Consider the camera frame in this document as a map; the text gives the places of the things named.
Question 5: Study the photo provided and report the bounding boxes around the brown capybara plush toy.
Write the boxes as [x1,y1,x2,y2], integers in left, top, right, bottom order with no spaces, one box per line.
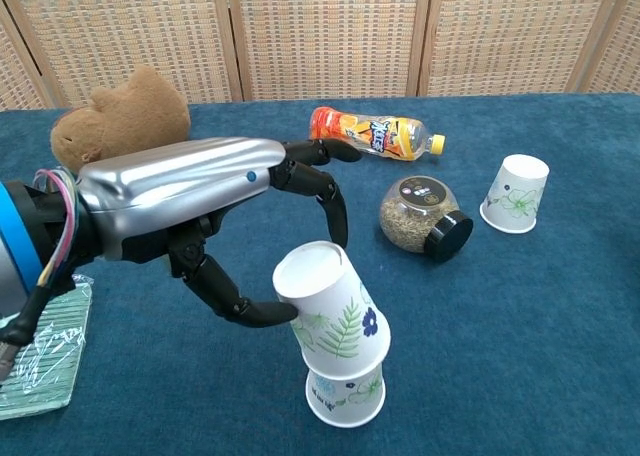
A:
[49,64,192,175]

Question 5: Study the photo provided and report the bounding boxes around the round glass jar black lid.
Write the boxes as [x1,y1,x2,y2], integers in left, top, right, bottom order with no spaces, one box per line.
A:
[378,175,475,264]

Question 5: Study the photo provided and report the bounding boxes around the woven folding screen panel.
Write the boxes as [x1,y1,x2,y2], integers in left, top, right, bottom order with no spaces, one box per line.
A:
[418,0,624,97]
[223,0,434,102]
[569,0,640,96]
[0,0,54,111]
[0,0,245,110]

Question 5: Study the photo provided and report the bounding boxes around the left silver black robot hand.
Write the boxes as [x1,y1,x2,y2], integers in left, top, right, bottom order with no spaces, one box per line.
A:
[74,136,364,330]

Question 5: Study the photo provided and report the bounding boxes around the green dustpan in plastic wrap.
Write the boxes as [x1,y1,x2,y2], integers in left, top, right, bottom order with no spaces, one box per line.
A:
[0,273,95,422]

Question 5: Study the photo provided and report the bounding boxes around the left wrist wire bundle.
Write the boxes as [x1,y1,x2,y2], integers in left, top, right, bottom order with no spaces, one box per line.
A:
[0,168,81,382]

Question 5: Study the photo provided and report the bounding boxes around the white paper cup green flower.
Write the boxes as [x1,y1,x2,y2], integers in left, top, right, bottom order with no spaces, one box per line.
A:
[479,154,551,235]

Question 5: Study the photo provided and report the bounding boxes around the blue carpet table cover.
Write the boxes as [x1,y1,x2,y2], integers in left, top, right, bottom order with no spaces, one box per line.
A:
[0,93,640,456]

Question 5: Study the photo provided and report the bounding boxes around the white paper cup text print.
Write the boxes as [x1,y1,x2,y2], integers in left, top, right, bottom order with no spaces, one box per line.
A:
[304,360,387,429]

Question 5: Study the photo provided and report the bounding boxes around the orange drink plastic bottle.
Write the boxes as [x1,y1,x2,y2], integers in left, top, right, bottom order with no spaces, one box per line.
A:
[309,106,447,163]

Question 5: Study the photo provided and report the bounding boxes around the white paper cup fern print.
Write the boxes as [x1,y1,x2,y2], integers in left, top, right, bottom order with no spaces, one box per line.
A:
[272,241,392,375]

